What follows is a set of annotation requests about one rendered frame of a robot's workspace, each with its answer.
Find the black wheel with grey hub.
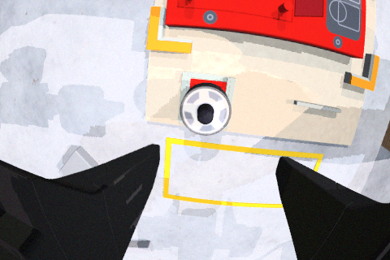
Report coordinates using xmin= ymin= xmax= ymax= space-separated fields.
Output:
xmin=180 ymin=82 xmax=232 ymax=136

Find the yellow rectangular outline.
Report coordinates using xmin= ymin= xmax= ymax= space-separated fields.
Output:
xmin=162 ymin=137 xmax=324 ymax=208

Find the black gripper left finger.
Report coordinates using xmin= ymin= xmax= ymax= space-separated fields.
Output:
xmin=0 ymin=143 xmax=160 ymax=260

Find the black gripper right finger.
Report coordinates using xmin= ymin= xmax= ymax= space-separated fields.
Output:
xmin=276 ymin=156 xmax=390 ymax=260

